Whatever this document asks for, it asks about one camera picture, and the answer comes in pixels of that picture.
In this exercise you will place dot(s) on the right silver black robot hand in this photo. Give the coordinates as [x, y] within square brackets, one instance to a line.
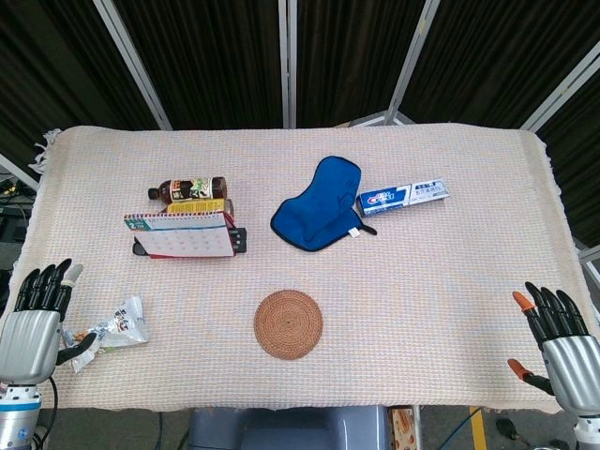
[569, 361]

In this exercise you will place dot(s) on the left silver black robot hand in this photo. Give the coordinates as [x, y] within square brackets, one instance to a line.
[28, 337]

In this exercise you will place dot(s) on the red desk calendar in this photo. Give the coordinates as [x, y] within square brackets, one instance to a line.
[187, 236]

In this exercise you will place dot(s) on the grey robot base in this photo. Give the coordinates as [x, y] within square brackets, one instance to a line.
[286, 429]

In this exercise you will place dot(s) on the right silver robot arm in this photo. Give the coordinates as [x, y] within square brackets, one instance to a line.
[588, 433]

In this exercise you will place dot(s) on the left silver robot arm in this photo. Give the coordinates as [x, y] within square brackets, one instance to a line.
[16, 417]

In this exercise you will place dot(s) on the crumpled white snack wrapper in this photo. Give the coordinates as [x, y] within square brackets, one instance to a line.
[119, 323]

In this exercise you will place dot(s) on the beige woven tablecloth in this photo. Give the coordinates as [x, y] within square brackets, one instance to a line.
[375, 304]

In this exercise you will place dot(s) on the yellow box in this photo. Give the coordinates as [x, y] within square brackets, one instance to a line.
[197, 205]

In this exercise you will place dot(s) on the brown tea bottle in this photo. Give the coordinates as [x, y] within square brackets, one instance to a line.
[192, 187]

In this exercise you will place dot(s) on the blue white toothpaste box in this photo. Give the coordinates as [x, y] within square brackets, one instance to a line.
[398, 197]

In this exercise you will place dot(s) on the round woven rattan coaster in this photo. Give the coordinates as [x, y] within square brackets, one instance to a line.
[288, 324]

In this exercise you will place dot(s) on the blue cloth mitt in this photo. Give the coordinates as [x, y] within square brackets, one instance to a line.
[319, 211]

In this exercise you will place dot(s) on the black folding screen white frame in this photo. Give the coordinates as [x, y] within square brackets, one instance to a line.
[225, 61]

